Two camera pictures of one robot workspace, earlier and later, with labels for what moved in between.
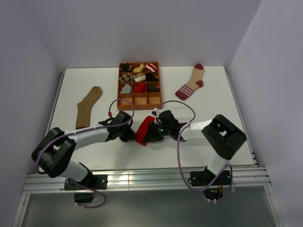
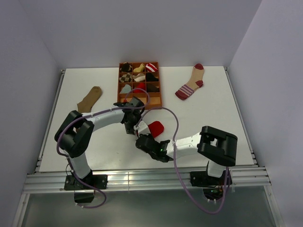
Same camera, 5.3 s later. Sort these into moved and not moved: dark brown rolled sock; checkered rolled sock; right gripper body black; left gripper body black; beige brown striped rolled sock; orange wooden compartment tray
Moved: left gripper body black; right gripper body black
Not moved: orange wooden compartment tray; dark brown rolled sock; beige brown striped rolled sock; checkered rolled sock
